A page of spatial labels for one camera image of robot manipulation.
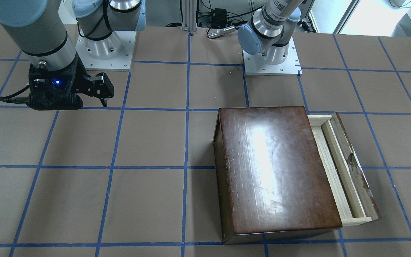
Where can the second arm black gripper body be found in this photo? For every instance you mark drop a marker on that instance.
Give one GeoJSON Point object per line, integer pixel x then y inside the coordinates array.
{"type": "Point", "coordinates": [81, 79]}

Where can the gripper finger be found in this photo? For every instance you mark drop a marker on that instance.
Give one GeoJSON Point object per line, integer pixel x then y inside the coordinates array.
{"type": "Point", "coordinates": [104, 101]}

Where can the light wood drawer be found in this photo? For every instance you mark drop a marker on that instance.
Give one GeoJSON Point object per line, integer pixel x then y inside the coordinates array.
{"type": "Point", "coordinates": [352, 194]}

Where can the dark wooden drawer cabinet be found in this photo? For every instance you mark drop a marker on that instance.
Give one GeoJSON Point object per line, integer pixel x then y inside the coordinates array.
{"type": "Point", "coordinates": [271, 180]}

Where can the silver cylinder tool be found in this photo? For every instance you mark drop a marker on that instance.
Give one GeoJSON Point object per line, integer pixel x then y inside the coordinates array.
{"type": "Point", "coordinates": [221, 32]}

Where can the aluminium frame post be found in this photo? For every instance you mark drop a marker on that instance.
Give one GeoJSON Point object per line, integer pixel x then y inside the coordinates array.
{"type": "Point", "coordinates": [189, 14]}

